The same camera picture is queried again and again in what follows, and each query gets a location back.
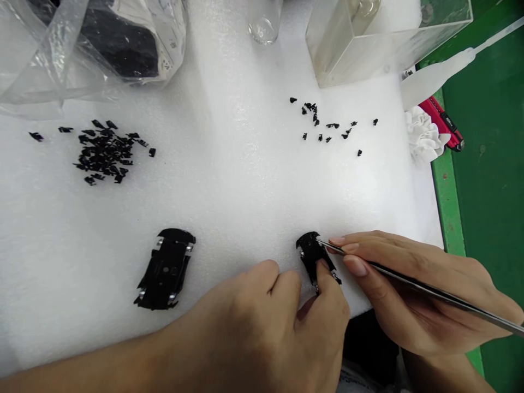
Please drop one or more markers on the person's right hand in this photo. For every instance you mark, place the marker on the person's right hand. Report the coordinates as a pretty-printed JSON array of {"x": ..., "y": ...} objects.
[{"x": 430, "y": 323}]

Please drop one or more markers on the person's left hand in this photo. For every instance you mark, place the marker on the person's left hand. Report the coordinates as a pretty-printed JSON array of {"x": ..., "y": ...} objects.
[{"x": 262, "y": 327}]

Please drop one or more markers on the metal tweezers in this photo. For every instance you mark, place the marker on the metal tweezers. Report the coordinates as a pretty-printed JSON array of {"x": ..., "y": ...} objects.
[{"x": 430, "y": 291}]

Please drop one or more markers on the small black toy car shell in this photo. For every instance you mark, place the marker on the small black toy car shell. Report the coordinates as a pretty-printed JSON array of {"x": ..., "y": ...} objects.
[{"x": 311, "y": 249}]

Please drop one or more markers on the person's body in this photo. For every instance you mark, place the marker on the person's body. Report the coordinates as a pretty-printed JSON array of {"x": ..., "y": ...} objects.
[{"x": 368, "y": 339}]

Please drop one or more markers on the black toy car chassis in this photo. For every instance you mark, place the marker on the black toy car chassis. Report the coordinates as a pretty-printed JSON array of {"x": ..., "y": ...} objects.
[{"x": 165, "y": 270}]

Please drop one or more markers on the white foam mat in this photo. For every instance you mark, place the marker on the white foam mat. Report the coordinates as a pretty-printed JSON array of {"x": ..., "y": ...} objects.
[{"x": 237, "y": 188}]

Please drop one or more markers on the white crumpled tissue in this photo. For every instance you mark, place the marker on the white crumpled tissue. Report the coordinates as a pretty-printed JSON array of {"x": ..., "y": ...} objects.
[{"x": 423, "y": 133}]

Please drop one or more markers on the red and black utility knife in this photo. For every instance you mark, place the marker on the red and black utility knife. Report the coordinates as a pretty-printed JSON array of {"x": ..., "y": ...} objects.
[{"x": 446, "y": 123}]

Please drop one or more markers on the scatter of tiny black pegs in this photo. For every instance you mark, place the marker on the scatter of tiny black pegs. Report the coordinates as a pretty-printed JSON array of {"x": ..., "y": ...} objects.
[{"x": 315, "y": 118}]

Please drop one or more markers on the pile of flat black parts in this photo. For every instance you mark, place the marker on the pile of flat black parts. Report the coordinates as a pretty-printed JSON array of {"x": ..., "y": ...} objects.
[{"x": 104, "y": 151}]

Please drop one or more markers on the white plastic squeeze bottle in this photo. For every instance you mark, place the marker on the white plastic squeeze bottle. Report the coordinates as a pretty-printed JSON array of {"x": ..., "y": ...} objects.
[{"x": 425, "y": 80}]

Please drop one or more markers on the clear acrylic box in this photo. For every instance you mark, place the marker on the clear acrylic box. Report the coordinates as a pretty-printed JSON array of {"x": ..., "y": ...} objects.
[{"x": 368, "y": 45}]

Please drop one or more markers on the clear glass tube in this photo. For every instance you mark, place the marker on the clear glass tube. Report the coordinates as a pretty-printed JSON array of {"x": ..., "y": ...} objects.
[{"x": 264, "y": 26}]

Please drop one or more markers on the black bundle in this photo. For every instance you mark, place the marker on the black bundle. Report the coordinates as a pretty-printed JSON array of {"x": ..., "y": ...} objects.
[{"x": 118, "y": 41}]

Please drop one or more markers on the clear plastic bag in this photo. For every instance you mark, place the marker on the clear plastic bag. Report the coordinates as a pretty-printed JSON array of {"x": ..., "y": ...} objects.
[{"x": 45, "y": 61}]

